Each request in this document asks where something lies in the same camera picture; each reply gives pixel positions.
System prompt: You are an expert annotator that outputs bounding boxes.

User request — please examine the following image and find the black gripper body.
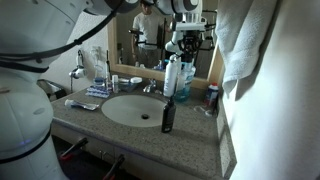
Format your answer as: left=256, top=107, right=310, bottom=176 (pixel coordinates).
left=178, top=30, right=202, bottom=48

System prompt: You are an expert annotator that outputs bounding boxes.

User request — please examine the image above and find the black bottle lid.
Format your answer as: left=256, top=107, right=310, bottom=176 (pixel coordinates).
left=182, top=54, right=195, bottom=65

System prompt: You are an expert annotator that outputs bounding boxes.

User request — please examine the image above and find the white lotion bottle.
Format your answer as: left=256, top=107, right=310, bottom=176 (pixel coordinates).
left=162, top=54, right=180, bottom=99

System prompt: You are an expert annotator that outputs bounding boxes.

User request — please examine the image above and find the blue mouthwash bottle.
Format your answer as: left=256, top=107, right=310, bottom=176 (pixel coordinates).
left=174, top=61, right=197, bottom=104

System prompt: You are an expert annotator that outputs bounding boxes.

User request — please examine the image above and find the clear jar with white lid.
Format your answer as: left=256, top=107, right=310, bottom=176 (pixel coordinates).
left=129, top=76, right=144, bottom=90

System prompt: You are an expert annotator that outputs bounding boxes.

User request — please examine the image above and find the black pump bottle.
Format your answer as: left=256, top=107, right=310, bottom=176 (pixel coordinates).
left=161, top=96, right=177, bottom=134

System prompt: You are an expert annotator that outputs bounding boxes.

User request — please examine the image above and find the small white bottle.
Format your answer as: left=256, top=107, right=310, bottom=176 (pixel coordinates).
left=111, top=74, right=120, bottom=94

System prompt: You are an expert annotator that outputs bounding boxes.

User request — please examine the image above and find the grey hanging towel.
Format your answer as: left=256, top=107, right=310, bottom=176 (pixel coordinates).
left=214, top=0, right=279, bottom=102

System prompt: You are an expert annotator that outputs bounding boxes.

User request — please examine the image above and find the shaving can with red cap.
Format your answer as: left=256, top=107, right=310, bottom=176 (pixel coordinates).
left=204, top=82, right=220, bottom=108

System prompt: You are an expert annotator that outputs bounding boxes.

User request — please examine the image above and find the chrome faucet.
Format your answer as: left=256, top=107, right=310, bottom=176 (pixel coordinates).
left=142, top=78, right=164, bottom=95

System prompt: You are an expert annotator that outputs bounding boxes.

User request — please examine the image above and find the clear dental retainer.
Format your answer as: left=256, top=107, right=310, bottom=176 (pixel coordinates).
left=203, top=108, right=215, bottom=118
left=193, top=105, right=207, bottom=115

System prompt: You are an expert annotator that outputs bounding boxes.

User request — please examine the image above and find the clear plastic container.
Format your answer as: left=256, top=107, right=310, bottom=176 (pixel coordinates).
left=117, top=77, right=132, bottom=92

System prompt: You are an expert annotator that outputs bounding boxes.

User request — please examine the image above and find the dark electric toothbrush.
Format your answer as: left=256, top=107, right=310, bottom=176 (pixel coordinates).
left=105, top=49, right=112, bottom=90

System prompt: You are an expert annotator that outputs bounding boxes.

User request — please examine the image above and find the white sink basin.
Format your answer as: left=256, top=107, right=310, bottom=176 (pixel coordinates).
left=100, top=94, right=168, bottom=129

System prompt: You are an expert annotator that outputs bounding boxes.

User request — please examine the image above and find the clear toothbrush glass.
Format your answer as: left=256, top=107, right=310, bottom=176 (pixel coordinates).
left=92, top=46, right=108, bottom=87

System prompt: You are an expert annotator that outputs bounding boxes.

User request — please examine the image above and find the blue patterned packet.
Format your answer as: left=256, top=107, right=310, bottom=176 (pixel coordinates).
left=85, top=85, right=113, bottom=100

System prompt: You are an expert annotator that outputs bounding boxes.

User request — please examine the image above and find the toothpaste tube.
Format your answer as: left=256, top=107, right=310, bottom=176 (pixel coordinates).
left=63, top=98, right=101, bottom=112

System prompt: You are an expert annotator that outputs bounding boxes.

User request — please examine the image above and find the red and black clamp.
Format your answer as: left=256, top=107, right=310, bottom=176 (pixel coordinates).
left=102, top=153, right=126, bottom=180
left=59, top=136, right=90, bottom=162

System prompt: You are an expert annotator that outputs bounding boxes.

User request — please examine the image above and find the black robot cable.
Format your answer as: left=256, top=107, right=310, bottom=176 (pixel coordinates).
left=0, top=0, right=158, bottom=74

